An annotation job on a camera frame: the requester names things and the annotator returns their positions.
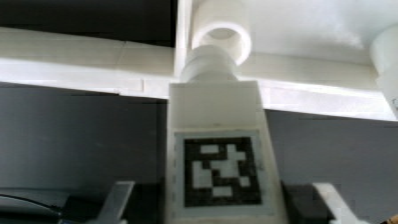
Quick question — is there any white U-shaped obstacle fence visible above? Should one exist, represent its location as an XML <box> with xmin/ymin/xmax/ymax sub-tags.
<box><xmin>0</xmin><ymin>27</ymin><xmax>397</xmax><ymax>121</ymax></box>

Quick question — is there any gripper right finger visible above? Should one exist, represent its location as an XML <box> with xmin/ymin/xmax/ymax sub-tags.
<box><xmin>313</xmin><ymin>183</ymin><xmax>370</xmax><ymax>224</ymax></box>

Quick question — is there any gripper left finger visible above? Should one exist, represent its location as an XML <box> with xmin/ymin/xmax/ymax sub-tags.
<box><xmin>88</xmin><ymin>181</ymin><xmax>136</xmax><ymax>224</ymax></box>

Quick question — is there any white square table top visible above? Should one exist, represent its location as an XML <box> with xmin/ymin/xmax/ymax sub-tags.
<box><xmin>175</xmin><ymin>0</ymin><xmax>398</xmax><ymax>121</ymax></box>

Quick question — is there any white table leg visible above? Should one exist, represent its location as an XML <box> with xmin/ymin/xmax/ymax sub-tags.
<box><xmin>166</xmin><ymin>46</ymin><xmax>288</xmax><ymax>224</ymax></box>

